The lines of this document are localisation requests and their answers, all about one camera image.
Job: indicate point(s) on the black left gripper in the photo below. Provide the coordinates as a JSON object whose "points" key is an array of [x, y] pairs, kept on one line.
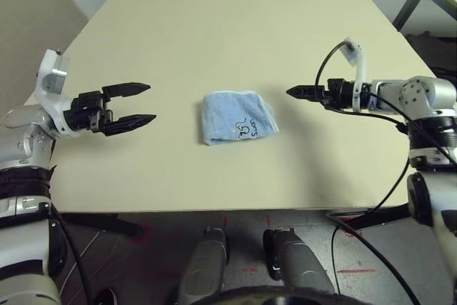
{"points": [[87, 114]]}

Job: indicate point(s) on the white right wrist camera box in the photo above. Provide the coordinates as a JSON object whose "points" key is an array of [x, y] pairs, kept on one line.
{"points": [[358, 76]]}

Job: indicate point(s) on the blue towel with white edge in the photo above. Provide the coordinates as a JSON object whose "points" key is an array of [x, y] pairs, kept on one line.
{"points": [[232, 115]]}

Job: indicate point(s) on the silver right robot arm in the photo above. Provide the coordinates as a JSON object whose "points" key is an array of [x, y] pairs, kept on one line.
{"points": [[428, 112]]}

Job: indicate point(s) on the black table base bar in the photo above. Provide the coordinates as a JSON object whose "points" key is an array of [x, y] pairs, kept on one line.
{"points": [[382, 216]]}

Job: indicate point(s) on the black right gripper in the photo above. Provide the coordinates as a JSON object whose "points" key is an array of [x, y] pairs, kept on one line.
{"points": [[339, 94]]}

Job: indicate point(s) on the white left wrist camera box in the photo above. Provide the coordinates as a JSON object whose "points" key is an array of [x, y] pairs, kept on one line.
{"points": [[51, 83]]}

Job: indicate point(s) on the dark robot torso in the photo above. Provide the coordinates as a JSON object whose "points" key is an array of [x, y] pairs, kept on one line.
{"points": [[282, 299]]}

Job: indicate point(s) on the grey robot left foot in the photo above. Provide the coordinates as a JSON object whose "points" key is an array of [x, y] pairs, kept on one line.
{"points": [[205, 267]]}

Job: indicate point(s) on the grey robot right foot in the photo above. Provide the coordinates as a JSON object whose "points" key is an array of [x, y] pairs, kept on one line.
{"points": [[296, 264]]}

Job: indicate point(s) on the grey robot foot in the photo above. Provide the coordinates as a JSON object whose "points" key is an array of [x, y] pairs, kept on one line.
{"points": [[296, 264], [205, 267]]}

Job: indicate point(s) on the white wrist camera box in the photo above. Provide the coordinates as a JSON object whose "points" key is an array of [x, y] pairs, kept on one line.
{"points": [[358, 76], [51, 83]]}

